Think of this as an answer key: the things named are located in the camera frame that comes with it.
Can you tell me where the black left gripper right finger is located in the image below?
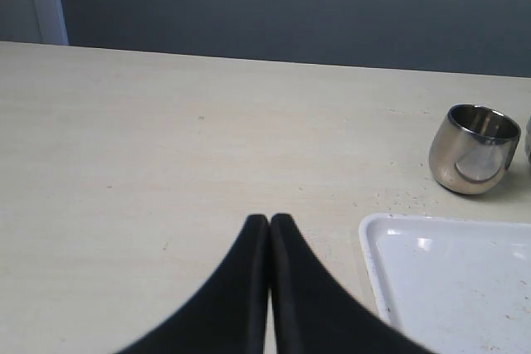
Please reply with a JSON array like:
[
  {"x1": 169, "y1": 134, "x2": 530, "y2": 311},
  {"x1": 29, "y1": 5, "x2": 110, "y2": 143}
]
[{"x1": 270, "y1": 214, "x2": 429, "y2": 353}]

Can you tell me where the steel bowl with rice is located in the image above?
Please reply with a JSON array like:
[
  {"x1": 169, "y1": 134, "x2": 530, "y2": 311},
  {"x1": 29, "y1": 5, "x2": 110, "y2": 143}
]
[{"x1": 524, "y1": 117, "x2": 531, "y2": 164}]

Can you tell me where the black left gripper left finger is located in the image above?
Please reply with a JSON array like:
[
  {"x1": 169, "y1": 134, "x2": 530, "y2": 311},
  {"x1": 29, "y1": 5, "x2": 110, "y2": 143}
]
[{"x1": 121, "y1": 214, "x2": 270, "y2": 353}]

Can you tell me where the stainless steel cup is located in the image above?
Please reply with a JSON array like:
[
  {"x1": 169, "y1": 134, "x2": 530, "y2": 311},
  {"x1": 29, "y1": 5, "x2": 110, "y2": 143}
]
[{"x1": 428, "y1": 104, "x2": 521, "y2": 195}]

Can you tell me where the white plastic tray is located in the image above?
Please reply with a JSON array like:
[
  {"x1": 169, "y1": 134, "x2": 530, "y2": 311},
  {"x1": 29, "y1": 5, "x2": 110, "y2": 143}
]
[{"x1": 358, "y1": 214, "x2": 530, "y2": 353}]

